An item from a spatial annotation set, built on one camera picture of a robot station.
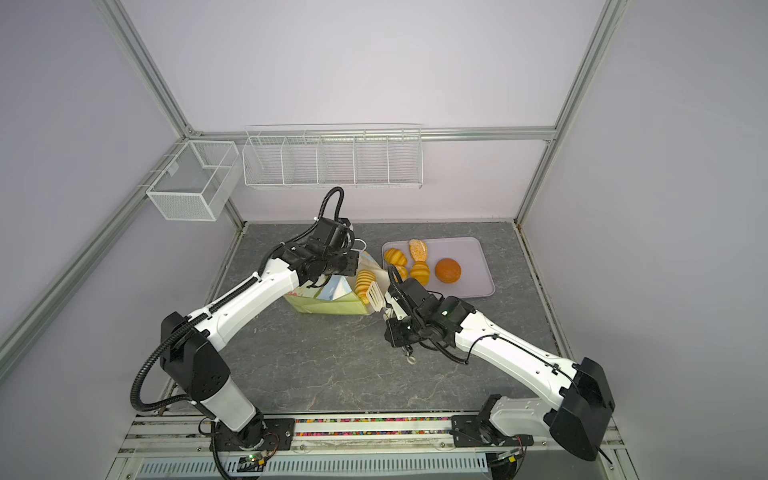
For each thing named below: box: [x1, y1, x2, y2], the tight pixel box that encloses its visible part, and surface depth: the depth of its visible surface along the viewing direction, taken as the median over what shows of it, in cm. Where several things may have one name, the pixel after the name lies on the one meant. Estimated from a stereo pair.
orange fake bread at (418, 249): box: [409, 239, 428, 262], surface depth 110 cm
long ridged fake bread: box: [354, 269, 377, 305], surface depth 86 cm
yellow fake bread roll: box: [384, 248, 408, 266], surface depth 107 cm
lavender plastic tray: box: [382, 237, 496, 298], surface depth 108 cm
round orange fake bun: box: [434, 258, 462, 284], surface depth 104 cm
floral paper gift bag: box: [284, 251, 391, 315], surface depth 84 cm
